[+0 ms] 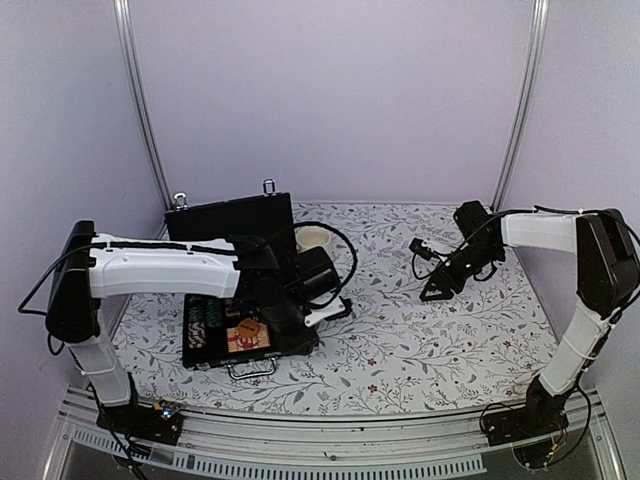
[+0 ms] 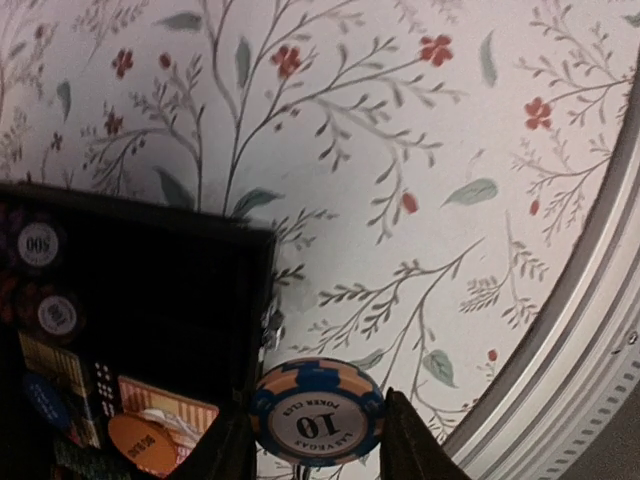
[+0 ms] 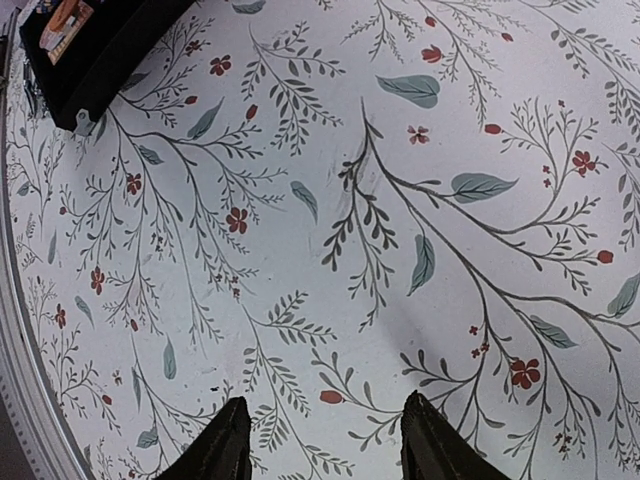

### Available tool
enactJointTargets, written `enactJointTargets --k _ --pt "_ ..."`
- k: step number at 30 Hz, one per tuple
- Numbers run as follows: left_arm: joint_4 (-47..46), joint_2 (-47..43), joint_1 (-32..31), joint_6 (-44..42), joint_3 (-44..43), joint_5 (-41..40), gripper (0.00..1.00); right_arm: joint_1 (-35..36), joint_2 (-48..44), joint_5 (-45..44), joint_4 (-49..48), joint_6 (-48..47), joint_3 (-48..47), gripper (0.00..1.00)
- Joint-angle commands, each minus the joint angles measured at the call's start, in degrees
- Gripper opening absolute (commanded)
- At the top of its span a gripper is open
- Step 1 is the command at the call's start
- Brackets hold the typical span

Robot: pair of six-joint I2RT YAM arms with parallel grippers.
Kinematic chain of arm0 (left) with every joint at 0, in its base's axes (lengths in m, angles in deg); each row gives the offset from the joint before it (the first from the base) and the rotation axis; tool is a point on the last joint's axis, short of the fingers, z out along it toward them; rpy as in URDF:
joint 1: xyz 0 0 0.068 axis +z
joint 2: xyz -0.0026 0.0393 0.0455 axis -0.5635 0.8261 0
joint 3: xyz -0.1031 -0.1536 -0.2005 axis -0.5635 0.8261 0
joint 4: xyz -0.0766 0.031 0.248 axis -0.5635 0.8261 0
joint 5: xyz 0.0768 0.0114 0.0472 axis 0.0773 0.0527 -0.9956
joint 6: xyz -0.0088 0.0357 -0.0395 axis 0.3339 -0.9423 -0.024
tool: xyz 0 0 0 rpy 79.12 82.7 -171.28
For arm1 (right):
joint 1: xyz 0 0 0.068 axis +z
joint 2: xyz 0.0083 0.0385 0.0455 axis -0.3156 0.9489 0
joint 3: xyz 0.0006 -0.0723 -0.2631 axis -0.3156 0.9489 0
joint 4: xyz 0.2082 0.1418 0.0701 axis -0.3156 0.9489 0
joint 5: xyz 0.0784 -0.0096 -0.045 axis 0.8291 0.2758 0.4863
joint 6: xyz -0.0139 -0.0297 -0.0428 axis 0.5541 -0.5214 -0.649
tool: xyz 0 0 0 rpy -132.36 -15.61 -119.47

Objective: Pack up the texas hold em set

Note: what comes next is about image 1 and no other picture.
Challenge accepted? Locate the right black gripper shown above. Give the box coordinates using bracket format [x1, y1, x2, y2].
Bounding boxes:
[420, 241, 502, 301]

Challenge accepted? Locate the orange big blind button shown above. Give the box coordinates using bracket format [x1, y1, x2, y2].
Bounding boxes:
[237, 318, 261, 338]

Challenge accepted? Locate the clear round dealer disc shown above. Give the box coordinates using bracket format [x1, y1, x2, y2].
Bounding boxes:
[236, 336, 260, 350]

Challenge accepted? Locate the red playing card deck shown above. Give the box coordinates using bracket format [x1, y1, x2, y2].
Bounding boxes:
[227, 324, 271, 354]

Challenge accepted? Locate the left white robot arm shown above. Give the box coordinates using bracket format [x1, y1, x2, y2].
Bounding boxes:
[40, 220, 349, 434]

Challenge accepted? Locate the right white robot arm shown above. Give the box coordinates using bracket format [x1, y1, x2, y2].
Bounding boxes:
[410, 201, 639, 436]

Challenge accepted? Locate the cream ribbed cup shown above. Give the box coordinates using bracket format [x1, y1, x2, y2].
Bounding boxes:
[295, 226, 332, 253]

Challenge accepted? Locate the green chip stack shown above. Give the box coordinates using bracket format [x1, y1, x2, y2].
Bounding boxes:
[205, 298, 224, 328]

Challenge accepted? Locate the floral table mat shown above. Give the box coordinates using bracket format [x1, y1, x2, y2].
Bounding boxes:
[114, 204, 557, 416]

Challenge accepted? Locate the orange chip stack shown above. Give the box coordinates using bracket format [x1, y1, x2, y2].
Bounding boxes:
[188, 298, 206, 349]

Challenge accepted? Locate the black braided left cable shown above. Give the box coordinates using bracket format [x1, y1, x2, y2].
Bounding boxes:
[294, 221, 360, 304]

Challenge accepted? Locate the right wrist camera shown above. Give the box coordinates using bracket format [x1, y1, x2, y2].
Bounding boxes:
[409, 238, 452, 261]

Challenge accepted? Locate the front aluminium rail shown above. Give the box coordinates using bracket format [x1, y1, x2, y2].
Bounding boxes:
[43, 388, 631, 479]

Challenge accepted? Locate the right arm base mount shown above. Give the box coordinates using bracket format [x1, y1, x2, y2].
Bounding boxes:
[479, 376, 574, 469]

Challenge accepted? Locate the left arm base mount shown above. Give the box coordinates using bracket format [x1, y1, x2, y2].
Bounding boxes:
[96, 396, 184, 446]

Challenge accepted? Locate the right aluminium frame post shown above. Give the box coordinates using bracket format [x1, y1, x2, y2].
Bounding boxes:
[491, 0, 550, 211]

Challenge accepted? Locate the aluminium frame post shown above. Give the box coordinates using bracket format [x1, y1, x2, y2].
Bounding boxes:
[491, 0, 550, 211]
[113, 0, 171, 210]

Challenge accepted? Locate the left aluminium frame post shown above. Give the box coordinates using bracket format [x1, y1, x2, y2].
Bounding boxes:
[113, 0, 171, 210]

